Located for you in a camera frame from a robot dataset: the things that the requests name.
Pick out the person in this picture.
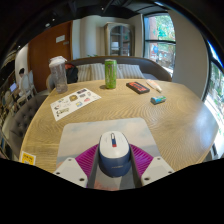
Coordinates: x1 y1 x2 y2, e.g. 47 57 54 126
17 67 31 98

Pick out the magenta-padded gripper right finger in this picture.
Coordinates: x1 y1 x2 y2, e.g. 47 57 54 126
128 143 175 188

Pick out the black and red flat box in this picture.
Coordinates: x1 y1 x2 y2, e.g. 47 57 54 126
125 81 151 95

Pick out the clear plastic shaker bottle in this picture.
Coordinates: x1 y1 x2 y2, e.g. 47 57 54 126
48 55 69 95

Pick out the arched glass door cabinet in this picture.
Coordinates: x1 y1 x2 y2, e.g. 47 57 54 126
103 21 136 57

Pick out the white sticker sheet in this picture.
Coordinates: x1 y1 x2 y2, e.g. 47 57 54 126
49 87 102 122

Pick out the yellow sticker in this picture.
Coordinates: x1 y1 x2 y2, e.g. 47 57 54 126
20 150 37 166

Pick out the white and blue computer mouse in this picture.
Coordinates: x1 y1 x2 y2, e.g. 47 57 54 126
97 130 132 178

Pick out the grey curved bench sofa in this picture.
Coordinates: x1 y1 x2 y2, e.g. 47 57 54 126
45 55 173 93

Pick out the green drink can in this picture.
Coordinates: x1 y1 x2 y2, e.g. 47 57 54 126
104 58 118 90

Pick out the small teal pack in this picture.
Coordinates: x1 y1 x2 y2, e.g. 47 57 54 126
150 95 168 106

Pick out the grey tufted chair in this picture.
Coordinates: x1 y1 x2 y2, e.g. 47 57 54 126
9 94 49 158

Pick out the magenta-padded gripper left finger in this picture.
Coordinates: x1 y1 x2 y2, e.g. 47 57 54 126
53 143 101 189

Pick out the brown wooden door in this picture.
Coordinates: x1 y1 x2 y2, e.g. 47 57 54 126
27 20 74 93

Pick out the striped cushion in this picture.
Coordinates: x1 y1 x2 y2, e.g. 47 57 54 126
115 63 146 80
75 62 107 82

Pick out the sky print mouse pad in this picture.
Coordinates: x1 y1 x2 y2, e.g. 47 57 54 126
55 117 163 191

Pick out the black backpack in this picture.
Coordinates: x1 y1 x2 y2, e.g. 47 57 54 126
65 63 79 84

